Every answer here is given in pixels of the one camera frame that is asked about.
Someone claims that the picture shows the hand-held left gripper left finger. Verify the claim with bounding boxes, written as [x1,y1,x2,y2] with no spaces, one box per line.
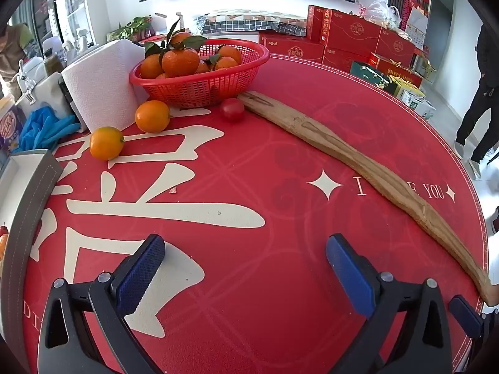
[37,234,166,374]

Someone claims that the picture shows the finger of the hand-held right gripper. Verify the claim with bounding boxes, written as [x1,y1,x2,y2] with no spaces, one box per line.
[448,295,485,340]

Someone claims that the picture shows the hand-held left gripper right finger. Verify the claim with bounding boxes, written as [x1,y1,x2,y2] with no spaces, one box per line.
[326,234,464,374]

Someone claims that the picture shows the grey tray with white inside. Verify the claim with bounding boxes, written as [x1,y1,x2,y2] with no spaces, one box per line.
[0,152,65,359]

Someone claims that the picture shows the small yellowish orange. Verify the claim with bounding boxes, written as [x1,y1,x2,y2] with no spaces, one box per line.
[89,126,125,161]

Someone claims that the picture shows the red plastic basket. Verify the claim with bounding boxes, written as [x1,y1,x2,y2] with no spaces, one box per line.
[129,38,271,108]

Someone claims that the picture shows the long wooden stick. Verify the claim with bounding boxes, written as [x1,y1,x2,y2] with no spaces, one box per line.
[237,91,494,306]

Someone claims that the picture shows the smooth orange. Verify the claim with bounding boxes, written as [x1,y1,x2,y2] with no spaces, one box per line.
[135,100,172,133]

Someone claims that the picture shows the blue rubber gloves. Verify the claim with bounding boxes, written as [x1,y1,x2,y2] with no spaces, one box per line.
[17,106,82,152]

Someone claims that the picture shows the cherry tomato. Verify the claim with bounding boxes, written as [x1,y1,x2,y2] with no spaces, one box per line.
[220,98,245,122]

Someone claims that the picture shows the black electronic device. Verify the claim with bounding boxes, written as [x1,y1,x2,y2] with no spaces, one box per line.
[58,76,88,133]

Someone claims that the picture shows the white paper towel roll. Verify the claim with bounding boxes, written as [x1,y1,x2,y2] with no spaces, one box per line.
[61,39,151,133]

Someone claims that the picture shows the purple cup with yellow lid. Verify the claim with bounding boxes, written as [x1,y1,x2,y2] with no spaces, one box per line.
[0,97,28,156]

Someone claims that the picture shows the green gift box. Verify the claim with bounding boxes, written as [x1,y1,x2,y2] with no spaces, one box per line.
[349,60,390,88]

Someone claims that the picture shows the red and gold gift box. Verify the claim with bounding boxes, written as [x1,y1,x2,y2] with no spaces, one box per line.
[368,52,424,88]

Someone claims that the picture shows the white box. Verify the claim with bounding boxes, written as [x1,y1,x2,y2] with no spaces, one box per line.
[16,72,73,112]

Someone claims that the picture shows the pile of leafy mandarins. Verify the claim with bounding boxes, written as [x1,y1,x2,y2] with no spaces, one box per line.
[139,17,243,79]

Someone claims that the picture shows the silver rabbit figurine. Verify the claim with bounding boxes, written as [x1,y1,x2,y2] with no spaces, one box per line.
[12,59,37,104]

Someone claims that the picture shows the dark glass bottle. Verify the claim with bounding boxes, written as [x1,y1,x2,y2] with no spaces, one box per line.
[43,49,63,76]

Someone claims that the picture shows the stack of red gift boxes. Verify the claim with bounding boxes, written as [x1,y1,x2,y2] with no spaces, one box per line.
[259,6,429,73]

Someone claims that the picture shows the potted green plant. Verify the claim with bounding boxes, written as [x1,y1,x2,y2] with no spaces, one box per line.
[107,16,153,41]

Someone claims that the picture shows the clear plastic bag with flowers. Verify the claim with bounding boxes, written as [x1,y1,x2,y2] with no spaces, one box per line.
[356,0,402,30]

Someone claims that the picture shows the checkered cloth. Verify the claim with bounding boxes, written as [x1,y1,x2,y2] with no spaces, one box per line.
[193,8,308,36]

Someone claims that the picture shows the glass door cabinet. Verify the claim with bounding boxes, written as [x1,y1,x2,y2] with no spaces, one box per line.
[8,0,94,59]

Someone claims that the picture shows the white wall calendar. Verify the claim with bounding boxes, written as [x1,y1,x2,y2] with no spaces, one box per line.
[405,6,429,49]

